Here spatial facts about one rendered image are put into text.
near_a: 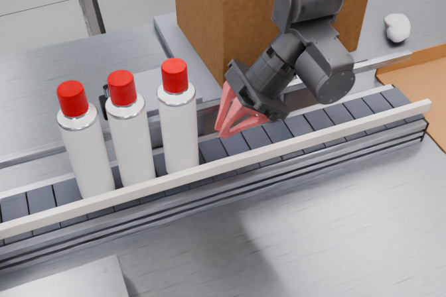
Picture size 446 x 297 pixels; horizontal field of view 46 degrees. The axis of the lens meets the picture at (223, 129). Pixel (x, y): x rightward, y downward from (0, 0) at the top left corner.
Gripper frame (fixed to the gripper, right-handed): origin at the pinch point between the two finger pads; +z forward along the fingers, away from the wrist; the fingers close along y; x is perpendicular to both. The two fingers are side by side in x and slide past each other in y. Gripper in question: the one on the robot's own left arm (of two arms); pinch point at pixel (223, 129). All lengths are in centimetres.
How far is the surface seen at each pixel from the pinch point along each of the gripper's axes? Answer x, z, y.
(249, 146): 7.4, 1.6, -0.2
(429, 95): 39.9, -20.0, -3.3
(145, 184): -8.9, 10.3, 4.0
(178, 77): -14.2, -6.3, 1.9
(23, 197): -19.6, 23.9, -3.0
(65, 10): 53, 79, -192
